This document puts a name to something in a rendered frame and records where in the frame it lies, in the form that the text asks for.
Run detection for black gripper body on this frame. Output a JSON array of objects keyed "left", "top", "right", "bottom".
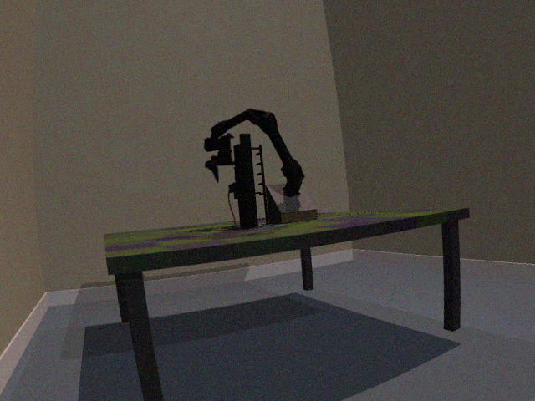
[{"left": 205, "top": 148, "right": 235, "bottom": 168}]

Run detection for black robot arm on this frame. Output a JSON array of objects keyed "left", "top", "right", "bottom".
[{"left": 204, "top": 109, "right": 305, "bottom": 197}]

